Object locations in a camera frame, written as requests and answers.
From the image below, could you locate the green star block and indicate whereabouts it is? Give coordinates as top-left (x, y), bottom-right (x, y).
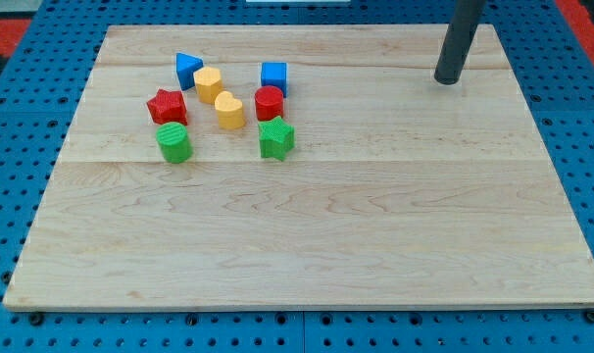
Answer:
top-left (258, 116), bottom-right (295, 161)

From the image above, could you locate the blue cube block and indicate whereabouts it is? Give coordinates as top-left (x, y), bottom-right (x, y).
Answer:
top-left (260, 62), bottom-right (287, 98)

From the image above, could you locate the blue triangle block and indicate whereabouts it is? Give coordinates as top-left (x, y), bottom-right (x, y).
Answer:
top-left (175, 52), bottom-right (204, 90)

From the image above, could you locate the yellow heart block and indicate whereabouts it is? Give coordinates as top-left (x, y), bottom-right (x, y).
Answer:
top-left (215, 91), bottom-right (246, 129)

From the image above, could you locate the light wooden board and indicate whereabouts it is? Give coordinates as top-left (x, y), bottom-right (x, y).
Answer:
top-left (4, 25), bottom-right (594, 313)

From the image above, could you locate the red cylinder block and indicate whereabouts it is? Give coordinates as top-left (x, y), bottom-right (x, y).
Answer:
top-left (254, 85), bottom-right (284, 122)

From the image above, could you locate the green cylinder block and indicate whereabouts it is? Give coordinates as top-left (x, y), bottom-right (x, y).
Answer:
top-left (156, 122), bottom-right (193, 164)

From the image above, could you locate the yellow hexagon block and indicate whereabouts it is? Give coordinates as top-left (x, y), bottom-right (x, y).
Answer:
top-left (193, 67), bottom-right (223, 105)

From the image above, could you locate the red star block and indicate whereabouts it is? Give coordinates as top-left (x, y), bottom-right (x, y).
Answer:
top-left (146, 89), bottom-right (188, 126)

